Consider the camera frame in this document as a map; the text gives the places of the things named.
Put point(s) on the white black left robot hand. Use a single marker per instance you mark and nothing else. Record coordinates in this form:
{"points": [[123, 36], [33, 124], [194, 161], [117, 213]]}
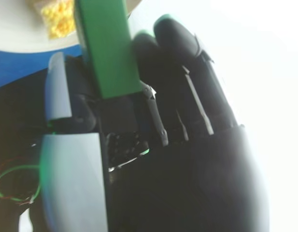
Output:
{"points": [[187, 181]]}

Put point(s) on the green rectangular block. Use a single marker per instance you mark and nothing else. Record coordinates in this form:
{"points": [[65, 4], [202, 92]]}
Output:
{"points": [[110, 48]]}

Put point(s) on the yellow snack bag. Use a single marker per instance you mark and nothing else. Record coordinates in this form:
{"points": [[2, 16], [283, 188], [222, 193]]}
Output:
{"points": [[58, 21]]}

